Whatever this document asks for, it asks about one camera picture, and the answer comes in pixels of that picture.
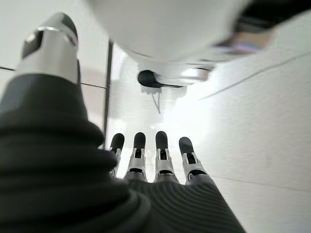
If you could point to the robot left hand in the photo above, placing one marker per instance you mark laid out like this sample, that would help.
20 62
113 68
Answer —
60 170

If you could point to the robot left leg white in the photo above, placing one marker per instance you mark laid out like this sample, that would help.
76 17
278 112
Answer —
158 29

